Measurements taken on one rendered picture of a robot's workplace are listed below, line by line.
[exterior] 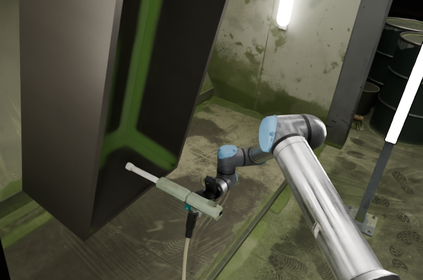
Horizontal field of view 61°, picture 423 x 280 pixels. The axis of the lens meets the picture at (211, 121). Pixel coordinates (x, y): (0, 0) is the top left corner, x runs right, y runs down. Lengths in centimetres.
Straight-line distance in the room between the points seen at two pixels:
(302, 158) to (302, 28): 203
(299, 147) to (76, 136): 68
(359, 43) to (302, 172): 197
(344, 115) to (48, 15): 246
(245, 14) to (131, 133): 167
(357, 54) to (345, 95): 34
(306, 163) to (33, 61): 87
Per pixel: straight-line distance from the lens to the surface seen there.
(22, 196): 228
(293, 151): 109
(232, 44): 330
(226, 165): 169
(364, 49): 292
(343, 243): 96
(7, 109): 230
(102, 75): 100
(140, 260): 196
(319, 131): 122
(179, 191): 152
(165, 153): 184
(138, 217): 216
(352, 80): 299
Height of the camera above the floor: 154
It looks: 28 degrees down
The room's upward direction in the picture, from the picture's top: 7 degrees clockwise
